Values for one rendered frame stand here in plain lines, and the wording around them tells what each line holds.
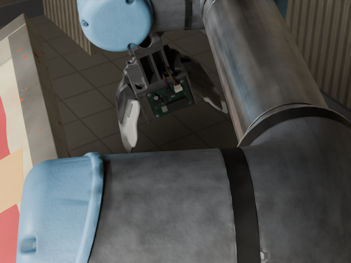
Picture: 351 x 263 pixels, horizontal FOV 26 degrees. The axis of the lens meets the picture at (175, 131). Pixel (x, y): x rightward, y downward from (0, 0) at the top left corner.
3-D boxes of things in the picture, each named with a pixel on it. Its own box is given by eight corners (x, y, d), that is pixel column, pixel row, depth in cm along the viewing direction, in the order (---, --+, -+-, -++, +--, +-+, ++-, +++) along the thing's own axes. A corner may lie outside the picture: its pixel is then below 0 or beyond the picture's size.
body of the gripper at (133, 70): (147, 129, 98) (116, 55, 91) (132, 94, 105) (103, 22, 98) (201, 106, 99) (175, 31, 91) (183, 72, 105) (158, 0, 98)
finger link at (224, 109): (236, 132, 105) (185, 106, 100) (222, 108, 110) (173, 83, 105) (249, 115, 104) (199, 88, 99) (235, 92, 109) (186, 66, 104)
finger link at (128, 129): (116, 170, 103) (136, 115, 99) (107, 145, 108) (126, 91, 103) (138, 172, 105) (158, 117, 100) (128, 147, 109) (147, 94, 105)
